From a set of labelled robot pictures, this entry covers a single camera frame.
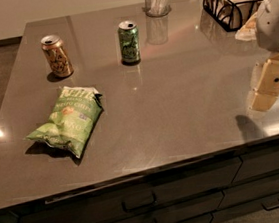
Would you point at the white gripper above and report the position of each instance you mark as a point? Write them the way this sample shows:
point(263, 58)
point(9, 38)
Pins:
point(274, 24)

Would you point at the green soda can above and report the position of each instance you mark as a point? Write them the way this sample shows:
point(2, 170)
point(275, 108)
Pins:
point(129, 45)

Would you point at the orange soda can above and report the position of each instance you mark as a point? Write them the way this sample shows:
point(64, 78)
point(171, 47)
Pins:
point(58, 60)

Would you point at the dark drawer cabinet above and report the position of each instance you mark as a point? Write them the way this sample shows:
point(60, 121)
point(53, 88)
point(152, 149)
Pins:
point(231, 184)

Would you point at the green chip bag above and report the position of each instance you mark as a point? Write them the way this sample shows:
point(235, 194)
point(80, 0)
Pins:
point(72, 120)

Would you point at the black wire napkin basket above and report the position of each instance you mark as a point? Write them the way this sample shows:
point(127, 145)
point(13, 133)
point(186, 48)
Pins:
point(231, 14)

